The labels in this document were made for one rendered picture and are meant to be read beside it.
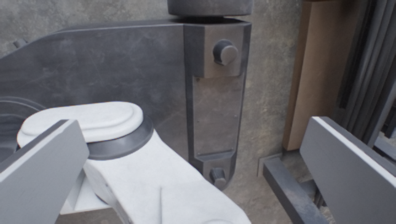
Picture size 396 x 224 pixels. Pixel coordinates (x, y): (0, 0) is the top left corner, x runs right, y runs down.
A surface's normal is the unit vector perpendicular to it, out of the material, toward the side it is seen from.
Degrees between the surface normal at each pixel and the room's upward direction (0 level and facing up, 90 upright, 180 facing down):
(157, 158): 90
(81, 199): 90
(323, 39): 1
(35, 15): 0
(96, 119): 90
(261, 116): 0
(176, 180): 90
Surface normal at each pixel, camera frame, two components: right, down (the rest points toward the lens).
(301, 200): -0.09, -0.85
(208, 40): 0.21, 0.49
